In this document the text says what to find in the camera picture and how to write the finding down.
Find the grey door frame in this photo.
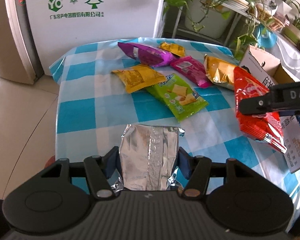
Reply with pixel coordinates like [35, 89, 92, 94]
[0, 0, 44, 85]

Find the silver foil snack bag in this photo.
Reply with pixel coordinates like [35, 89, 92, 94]
[111, 124, 185, 193]

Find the red snack bag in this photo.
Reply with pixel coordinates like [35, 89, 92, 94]
[234, 67, 287, 153]

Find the purple snack bag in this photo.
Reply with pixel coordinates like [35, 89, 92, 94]
[117, 42, 177, 67]

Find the small yellow snack packet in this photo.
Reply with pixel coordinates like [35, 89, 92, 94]
[159, 42, 186, 57]

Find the golden chip bag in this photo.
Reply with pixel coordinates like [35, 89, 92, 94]
[203, 54, 237, 90]

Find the cardboard box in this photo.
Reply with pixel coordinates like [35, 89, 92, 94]
[239, 45, 300, 173]

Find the white refrigerator with tree print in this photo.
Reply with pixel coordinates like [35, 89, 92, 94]
[26, 0, 164, 75]

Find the pink snack bag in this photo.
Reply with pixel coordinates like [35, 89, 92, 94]
[170, 56, 212, 88]

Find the blue checkered tablecloth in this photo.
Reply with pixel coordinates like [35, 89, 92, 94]
[50, 40, 300, 206]

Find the white metal plant stand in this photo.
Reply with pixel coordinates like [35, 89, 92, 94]
[172, 0, 258, 47]

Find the yellow biscuit packet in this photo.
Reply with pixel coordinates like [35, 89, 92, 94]
[112, 64, 166, 93]

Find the green cracker bag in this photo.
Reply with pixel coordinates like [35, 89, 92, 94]
[146, 74, 209, 121]

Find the wicker basket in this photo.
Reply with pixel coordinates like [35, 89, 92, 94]
[252, 3, 285, 31]

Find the small potted plant green pot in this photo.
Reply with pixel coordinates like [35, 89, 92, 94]
[281, 17, 300, 46]

